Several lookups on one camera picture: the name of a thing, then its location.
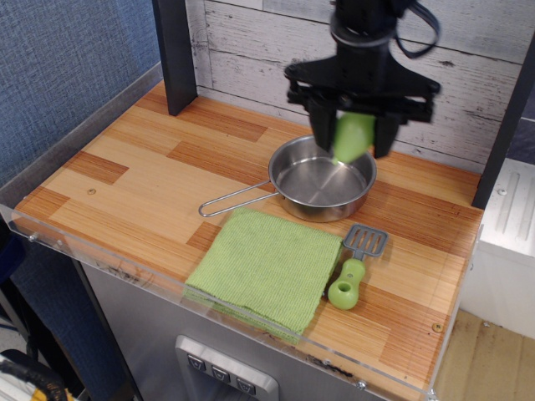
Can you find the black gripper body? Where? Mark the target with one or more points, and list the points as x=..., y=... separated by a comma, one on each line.
x=363, y=81

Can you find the green toy bottle gourd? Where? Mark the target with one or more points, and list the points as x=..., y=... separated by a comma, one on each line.
x=354, y=134

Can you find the grey green toy spatula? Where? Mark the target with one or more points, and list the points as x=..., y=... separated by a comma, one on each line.
x=353, y=271

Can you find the dark right frame post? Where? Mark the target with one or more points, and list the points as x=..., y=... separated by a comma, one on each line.
x=506, y=132

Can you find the dark left frame post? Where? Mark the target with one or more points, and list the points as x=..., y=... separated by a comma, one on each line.
x=173, y=35

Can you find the clear acrylic guard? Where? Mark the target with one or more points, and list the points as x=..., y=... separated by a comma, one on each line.
x=391, y=341

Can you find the silver button control panel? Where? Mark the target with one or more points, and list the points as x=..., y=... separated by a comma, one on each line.
x=208, y=372

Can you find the dark frame post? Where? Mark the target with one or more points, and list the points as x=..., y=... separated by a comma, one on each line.
x=173, y=35
x=506, y=132

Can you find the white appliance at right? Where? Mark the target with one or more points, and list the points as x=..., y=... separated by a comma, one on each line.
x=499, y=285

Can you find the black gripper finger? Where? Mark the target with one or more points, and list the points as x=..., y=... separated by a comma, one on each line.
x=385, y=131
x=323, y=122

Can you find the green folded cloth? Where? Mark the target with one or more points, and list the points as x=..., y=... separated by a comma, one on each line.
x=266, y=271

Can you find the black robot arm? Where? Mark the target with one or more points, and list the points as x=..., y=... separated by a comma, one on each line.
x=368, y=24

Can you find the small steel pan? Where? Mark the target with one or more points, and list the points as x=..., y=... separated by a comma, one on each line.
x=309, y=184

